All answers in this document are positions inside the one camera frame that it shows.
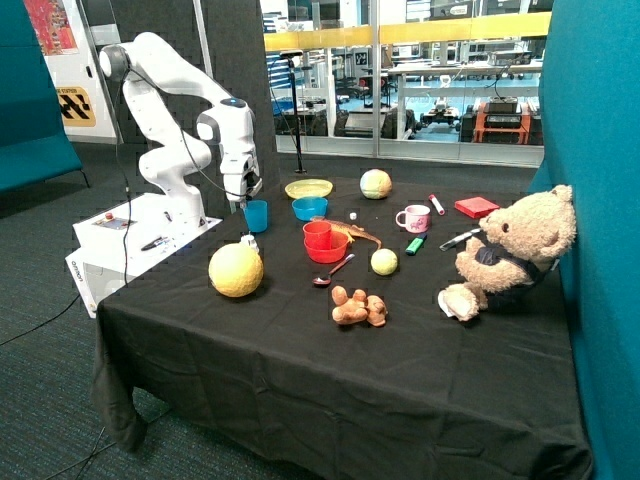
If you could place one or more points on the black pen on base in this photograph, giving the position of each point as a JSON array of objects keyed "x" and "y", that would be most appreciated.
[{"x": 155, "y": 243}]

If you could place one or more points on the pastel multicolour ball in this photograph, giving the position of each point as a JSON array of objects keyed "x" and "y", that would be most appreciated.
[{"x": 375, "y": 184}]

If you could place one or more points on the red square box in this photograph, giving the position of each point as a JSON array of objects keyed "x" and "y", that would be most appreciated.
[{"x": 476, "y": 207}]

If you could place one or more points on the black tablecloth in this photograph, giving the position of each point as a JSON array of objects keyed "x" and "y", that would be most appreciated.
[{"x": 423, "y": 397}]

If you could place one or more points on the blue plastic cup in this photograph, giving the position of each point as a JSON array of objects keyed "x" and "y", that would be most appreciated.
[{"x": 256, "y": 215}]

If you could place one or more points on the yellow plastic bowl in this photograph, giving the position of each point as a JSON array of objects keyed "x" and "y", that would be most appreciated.
[{"x": 308, "y": 188}]

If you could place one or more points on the pink mug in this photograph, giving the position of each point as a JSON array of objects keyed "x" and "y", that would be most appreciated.
[{"x": 414, "y": 218}]

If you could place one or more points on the teal sofa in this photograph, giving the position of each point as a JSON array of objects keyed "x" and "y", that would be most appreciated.
[{"x": 34, "y": 145}]

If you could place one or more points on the large yellow ball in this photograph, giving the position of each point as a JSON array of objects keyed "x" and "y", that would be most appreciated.
[{"x": 236, "y": 270}]

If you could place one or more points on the metal spoon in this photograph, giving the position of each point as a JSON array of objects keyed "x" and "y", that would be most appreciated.
[{"x": 326, "y": 280}]

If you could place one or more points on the orange toy lizard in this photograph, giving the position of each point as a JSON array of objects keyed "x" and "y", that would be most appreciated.
[{"x": 351, "y": 231}]

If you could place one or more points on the red plastic cup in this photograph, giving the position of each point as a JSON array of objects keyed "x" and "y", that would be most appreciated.
[{"x": 317, "y": 235}]

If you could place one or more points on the small orange plush toy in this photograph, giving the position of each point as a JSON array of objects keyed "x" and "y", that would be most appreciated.
[{"x": 358, "y": 308}]

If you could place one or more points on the green highlighter pen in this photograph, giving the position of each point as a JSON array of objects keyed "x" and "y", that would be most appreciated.
[{"x": 416, "y": 244}]

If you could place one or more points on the teal partition wall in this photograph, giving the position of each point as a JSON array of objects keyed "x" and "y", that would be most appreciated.
[{"x": 589, "y": 98}]

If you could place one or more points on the large beige teddy bear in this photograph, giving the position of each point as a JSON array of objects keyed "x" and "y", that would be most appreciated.
[{"x": 520, "y": 244}]

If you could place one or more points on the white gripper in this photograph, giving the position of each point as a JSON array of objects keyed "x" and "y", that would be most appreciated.
[{"x": 241, "y": 177}]

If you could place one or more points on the small white bottle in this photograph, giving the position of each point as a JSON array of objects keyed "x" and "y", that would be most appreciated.
[{"x": 250, "y": 241}]

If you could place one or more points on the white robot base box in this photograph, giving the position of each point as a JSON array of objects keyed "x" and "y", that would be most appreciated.
[{"x": 110, "y": 255}]

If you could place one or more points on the small yellow-green ball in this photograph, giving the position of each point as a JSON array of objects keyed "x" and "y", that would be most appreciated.
[{"x": 384, "y": 262}]

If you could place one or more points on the red white marker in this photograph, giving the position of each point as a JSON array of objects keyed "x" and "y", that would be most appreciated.
[{"x": 437, "y": 205}]

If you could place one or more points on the red plastic bowl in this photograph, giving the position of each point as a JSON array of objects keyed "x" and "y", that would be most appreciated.
[{"x": 339, "y": 243}]

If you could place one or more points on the blue plastic bowl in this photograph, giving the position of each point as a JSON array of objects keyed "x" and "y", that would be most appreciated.
[{"x": 306, "y": 208}]

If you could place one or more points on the dark grey partition panel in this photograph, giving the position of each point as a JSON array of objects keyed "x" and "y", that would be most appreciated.
[{"x": 234, "y": 35}]

